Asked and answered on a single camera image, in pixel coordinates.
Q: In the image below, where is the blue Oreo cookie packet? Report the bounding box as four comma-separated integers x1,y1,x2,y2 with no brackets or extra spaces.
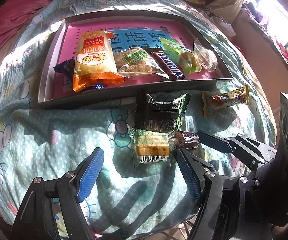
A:
53,59,106,93

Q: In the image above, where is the clear small cake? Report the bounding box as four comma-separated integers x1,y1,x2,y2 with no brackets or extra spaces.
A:
127,125,170,164

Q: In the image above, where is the clear green-label pastry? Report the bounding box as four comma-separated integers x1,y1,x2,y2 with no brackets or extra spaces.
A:
114,47,169,79

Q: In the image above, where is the orange bread packet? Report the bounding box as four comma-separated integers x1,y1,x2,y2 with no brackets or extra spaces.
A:
72,30,124,93

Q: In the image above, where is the Hello Kitty patterned blanket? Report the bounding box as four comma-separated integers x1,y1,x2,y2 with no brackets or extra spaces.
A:
0,0,276,239

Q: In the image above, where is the black green pea snack packet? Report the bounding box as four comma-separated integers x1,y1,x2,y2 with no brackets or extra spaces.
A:
134,90,191,133

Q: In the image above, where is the white plastic bag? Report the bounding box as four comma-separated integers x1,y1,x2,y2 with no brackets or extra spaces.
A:
209,11,236,38

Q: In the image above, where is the yellow cow print snack bar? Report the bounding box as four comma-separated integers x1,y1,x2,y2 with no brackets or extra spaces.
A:
201,85,249,117

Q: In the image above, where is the brown Snickers bar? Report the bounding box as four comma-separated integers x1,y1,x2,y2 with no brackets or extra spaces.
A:
144,48,184,80

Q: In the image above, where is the green pastry packet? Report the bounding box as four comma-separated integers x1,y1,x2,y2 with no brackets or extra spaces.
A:
159,37,201,76

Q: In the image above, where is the small brown wrapped candy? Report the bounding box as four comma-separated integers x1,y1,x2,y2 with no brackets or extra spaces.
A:
168,131,200,152

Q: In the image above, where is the dark cardboard box tray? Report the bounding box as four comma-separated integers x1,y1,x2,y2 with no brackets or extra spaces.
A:
37,10,233,109

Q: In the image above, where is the pink and blue book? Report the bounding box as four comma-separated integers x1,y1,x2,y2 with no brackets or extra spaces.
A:
59,20,223,85

